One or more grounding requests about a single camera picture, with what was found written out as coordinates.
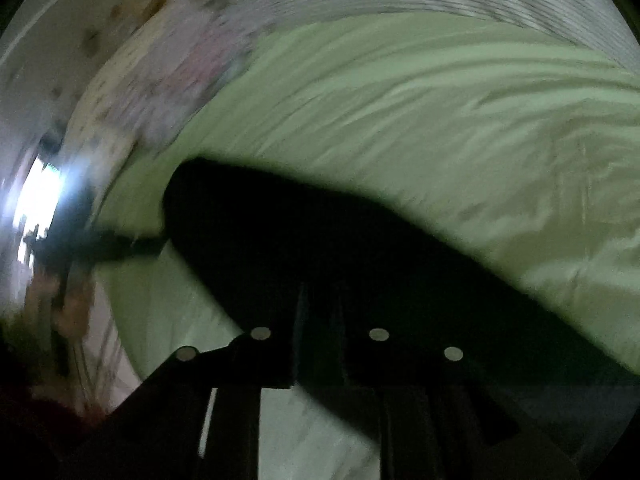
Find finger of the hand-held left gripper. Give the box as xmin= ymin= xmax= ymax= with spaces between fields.
xmin=95 ymin=232 xmax=169 ymax=264

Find floral pillow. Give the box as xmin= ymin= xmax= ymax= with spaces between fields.
xmin=65 ymin=0 xmax=271 ymax=161

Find bright window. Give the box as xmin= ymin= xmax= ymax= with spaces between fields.
xmin=14 ymin=155 xmax=68 ymax=263

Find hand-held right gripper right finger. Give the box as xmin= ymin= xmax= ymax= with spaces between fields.
xmin=331 ymin=282 xmax=581 ymax=480

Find green bed sheet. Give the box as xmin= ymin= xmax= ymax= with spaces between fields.
xmin=95 ymin=12 xmax=640 ymax=480

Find dark pants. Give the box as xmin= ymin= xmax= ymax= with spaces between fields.
xmin=162 ymin=157 xmax=640 ymax=456

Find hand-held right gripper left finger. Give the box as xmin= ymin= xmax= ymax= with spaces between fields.
xmin=65 ymin=280 xmax=310 ymax=480

